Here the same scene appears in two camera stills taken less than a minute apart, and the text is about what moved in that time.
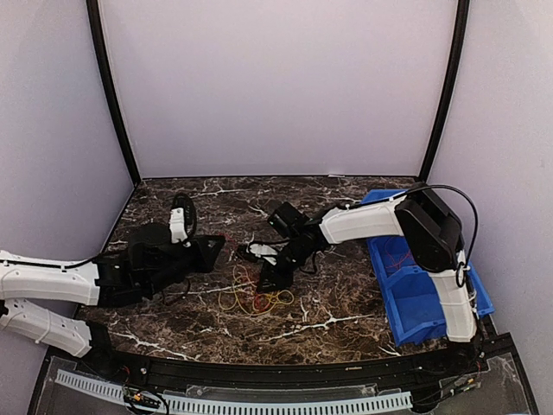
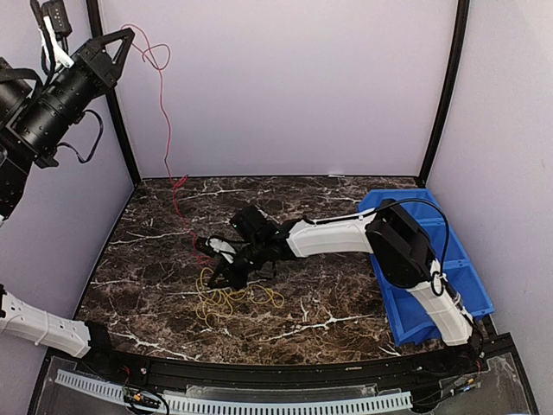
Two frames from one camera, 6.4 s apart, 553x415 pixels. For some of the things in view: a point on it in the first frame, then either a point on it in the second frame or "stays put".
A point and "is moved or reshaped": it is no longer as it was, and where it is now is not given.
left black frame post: (92, 8) stays put
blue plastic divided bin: (410, 290) stays put
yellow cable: (251, 302) is moved or reshaped
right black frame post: (461, 16) stays put
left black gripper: (206, 258) → (104, 69)
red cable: (262, 303) → (148, 46)
